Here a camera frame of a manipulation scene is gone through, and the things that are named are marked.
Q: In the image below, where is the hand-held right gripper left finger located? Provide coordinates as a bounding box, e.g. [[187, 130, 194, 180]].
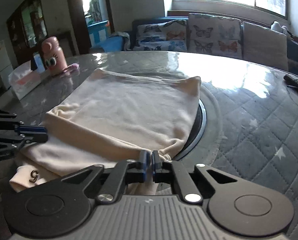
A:
[[60, 150, 152, 204]]

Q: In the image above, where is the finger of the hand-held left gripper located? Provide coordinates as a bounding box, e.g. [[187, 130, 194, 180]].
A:
[[0, 134, 49, 164], [0, 114, 48, 137]]

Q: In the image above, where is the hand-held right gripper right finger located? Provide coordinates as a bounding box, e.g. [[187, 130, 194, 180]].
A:
[[152, 150, 239, 204]]

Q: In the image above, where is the cream garment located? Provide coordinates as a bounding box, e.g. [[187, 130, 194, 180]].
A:
[[9, 67, 202, 196]]

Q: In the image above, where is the white pink tissue pack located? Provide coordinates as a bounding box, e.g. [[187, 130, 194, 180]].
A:
[[8, 64, 43, 100]]

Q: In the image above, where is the white cabinet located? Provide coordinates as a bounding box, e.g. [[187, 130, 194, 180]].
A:
[[0, 40, 14, 90]]

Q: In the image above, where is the pink cartoon water bottle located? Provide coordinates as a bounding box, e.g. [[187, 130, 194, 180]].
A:
[[41, 37, 67, 75]]

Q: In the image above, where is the dark glass door cabinet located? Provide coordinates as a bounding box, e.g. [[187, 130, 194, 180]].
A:
[[6, 0, 49, 65]]

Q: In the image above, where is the grey quilted star tablecloth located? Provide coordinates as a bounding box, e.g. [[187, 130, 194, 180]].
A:
[[0, 51, 298, 240]]

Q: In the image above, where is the blue seat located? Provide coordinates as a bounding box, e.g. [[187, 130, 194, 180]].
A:
[[99, 35, 129, 53]]

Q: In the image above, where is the grey rumpled cloth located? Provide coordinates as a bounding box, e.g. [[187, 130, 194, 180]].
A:
[[114, 31, 131, 52]]

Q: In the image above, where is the wide butterfly print cushion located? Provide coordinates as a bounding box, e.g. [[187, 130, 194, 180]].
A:
[[136, 20, 188, 52]]

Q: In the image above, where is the square butterfly print cushion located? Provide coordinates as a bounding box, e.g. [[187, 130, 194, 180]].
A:
[[188, 13, 242, 59]]

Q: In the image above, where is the plain grey cushion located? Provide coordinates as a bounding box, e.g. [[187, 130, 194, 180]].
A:
[[242, 22, 289, 71]]

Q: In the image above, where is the black remote control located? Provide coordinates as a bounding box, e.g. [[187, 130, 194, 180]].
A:
[[283, 74, 298, 93]]

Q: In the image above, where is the dark blue sofa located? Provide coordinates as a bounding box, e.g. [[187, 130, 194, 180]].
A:
[[132, 10, 298, 78]]

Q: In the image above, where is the white plush toy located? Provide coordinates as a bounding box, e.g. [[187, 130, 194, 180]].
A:
[[271, 21, 292, 38]]

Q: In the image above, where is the pink bottle strap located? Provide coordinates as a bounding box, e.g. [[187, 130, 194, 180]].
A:
[[64, 64, 80, 74]]

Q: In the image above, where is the dark wooden door frame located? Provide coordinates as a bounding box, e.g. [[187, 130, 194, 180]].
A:
[[64, 0, 114, 54]]

